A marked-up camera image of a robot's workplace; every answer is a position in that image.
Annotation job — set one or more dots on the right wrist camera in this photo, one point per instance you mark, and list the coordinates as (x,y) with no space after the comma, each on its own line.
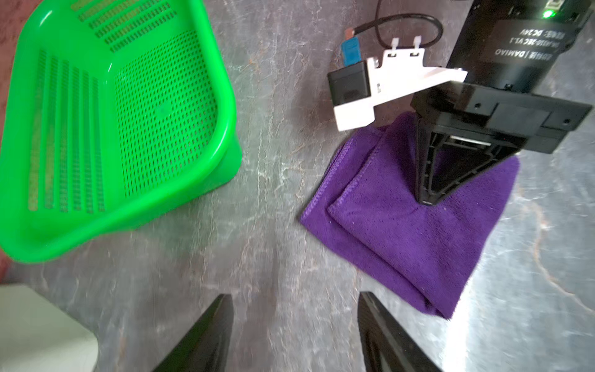
(358,88)

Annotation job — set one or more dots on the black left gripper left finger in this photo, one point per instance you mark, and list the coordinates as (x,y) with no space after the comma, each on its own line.
(205,346)

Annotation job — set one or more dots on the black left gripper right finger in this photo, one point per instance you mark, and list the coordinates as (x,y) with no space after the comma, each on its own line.
(386,345)

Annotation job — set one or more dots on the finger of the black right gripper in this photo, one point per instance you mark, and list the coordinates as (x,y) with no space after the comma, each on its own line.
(449,156)

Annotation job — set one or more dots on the green plastic basket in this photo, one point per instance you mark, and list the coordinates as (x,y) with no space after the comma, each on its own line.
(117,112)

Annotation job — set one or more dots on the purple dishcloth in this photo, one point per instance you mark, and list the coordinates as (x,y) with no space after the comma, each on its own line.
(365,211)

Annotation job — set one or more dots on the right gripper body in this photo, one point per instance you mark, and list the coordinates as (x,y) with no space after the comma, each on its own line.
(506,48)

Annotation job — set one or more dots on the white three-drawer box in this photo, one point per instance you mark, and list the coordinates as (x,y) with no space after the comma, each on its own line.
(38,336)

